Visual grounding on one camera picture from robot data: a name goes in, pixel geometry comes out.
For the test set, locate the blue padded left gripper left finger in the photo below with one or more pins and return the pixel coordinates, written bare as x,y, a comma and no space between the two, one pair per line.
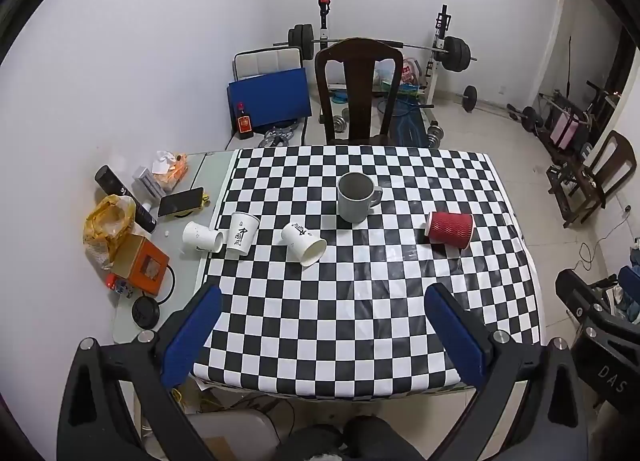
184,333

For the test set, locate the wooden chair at right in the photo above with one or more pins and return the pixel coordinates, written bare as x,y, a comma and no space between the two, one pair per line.
581,189

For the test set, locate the dark wooden chair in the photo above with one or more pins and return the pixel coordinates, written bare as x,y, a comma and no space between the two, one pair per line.
359,74

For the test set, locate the red ribbed paper cup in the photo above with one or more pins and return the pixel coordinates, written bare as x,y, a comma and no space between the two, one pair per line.
453,229

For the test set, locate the black robot arm at right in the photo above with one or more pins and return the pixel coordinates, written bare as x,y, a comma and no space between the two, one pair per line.
605,351

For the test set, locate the black white checkered tablecloth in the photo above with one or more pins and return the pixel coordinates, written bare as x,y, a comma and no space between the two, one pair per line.
352,326

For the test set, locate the small silver box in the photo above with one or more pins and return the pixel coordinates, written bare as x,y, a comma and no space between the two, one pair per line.
146,179

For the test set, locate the black smartphone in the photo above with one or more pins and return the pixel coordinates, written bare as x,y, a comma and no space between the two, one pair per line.
181,202

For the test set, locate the small red blue pack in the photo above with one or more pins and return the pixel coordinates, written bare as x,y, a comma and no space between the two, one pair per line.
119,285

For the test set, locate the blue folder board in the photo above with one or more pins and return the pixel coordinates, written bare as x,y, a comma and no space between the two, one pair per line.
271,98

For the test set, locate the white paper cup lying left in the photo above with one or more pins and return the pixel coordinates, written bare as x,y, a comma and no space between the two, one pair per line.
202,238

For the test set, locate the orange box with window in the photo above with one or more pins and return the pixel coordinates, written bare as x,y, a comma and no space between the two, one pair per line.
141,263

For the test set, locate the white paper cup lying centre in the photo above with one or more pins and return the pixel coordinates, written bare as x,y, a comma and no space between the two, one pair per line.
307,248

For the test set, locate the yellow plastic bag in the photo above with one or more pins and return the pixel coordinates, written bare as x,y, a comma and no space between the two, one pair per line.
107,227

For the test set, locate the grey ceramic mug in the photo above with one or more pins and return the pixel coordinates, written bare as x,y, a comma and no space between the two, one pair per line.
356,196

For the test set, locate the black remote control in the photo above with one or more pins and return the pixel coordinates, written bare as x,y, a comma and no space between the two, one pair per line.
111,185

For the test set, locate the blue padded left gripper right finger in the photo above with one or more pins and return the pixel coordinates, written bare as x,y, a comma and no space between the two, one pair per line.
464,338

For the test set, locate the white weight bench rack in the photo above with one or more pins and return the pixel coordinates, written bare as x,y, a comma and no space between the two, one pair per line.
427,90

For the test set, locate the barbell with black plates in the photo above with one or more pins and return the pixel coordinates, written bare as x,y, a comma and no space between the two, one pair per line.
454,54

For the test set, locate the white paper cup with calligraphy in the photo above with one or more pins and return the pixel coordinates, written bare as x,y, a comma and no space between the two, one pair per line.
241,234

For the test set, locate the white paper cup lying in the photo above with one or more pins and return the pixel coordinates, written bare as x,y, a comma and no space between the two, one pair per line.
307,248
202,238

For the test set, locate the orange snack packet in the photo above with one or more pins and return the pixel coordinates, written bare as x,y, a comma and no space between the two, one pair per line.
168,169

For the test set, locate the dark sauce bottle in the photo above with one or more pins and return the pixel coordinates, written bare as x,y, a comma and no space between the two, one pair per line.
244,122

